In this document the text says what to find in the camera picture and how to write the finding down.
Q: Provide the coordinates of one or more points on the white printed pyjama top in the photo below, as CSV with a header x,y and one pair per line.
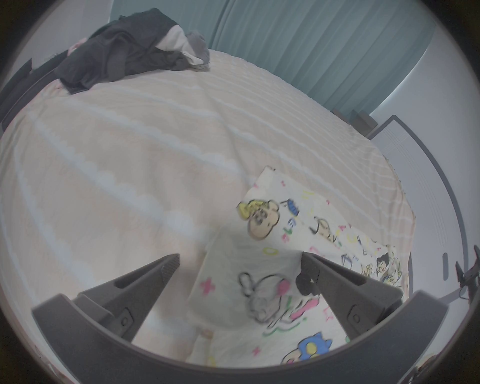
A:
x,y
243,270

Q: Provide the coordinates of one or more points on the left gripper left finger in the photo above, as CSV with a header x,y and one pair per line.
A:
x,y
138,296

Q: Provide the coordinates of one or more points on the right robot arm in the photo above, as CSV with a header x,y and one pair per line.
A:
x,y
468,275

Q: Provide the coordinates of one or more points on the pile of clothes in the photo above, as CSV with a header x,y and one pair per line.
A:
x,y
112,52

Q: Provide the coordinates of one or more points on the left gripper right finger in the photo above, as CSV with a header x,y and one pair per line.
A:
x,y
352,300

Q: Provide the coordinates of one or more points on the bed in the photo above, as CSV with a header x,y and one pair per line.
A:
x,y
112,168

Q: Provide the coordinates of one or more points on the grey bedside table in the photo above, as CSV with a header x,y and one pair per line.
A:
x,y
358,120

